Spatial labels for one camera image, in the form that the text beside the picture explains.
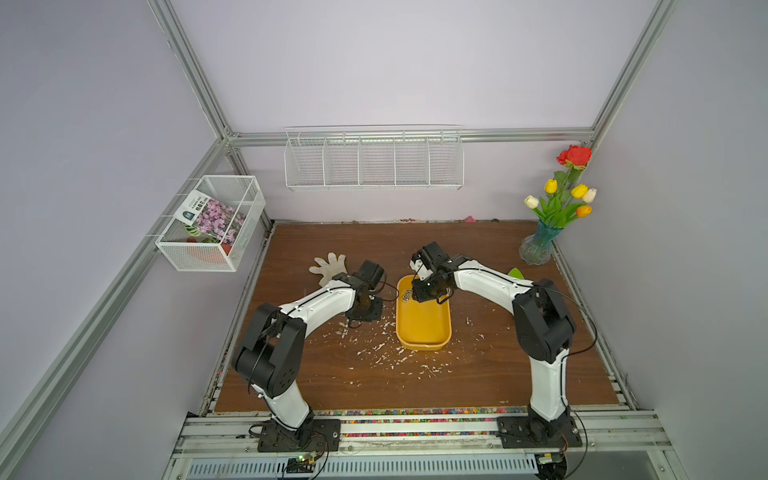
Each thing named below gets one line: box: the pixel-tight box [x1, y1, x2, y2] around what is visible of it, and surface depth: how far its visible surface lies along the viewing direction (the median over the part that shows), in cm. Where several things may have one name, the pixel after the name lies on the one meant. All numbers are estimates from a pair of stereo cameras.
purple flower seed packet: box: [173, 190, 247, 246], surface depth 75 cm
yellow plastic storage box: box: [396, 274, 453, 351], surface depth 94 cm
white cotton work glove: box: [308, 252, 348, 287], surface depth 110 cm
